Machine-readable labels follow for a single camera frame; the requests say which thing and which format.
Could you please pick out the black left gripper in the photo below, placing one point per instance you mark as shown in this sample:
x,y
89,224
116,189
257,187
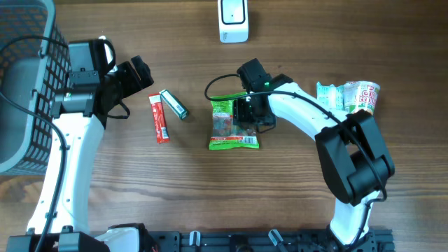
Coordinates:
x,y
134,83

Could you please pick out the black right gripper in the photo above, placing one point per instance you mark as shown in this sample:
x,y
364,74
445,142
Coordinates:
x,y
241,114

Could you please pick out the green snack packet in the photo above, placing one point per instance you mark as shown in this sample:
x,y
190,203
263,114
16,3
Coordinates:
x,y
225,134

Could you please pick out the green white small box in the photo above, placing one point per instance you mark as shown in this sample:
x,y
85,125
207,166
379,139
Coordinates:
x,y
176,106

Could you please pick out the red snack packet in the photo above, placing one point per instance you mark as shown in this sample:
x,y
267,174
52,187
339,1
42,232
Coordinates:
x,y
159,118

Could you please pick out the light blue snack packet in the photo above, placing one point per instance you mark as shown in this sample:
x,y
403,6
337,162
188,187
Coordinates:
x,y
330,95

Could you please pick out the cup noodles container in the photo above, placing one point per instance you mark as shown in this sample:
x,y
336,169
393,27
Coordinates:
x,y
360,95

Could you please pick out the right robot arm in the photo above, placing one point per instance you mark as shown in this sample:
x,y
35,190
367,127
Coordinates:
x,y
355,162

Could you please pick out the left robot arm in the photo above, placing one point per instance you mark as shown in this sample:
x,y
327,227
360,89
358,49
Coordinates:
x,y
56,98

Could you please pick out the white barcode scanner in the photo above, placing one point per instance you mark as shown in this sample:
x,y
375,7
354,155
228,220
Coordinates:
x,y
233,21

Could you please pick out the grey plastic shopping basket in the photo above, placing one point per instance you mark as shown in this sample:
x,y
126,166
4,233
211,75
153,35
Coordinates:
x,y
34,62

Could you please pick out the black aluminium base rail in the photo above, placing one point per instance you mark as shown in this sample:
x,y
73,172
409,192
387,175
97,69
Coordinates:
x,y
274,240

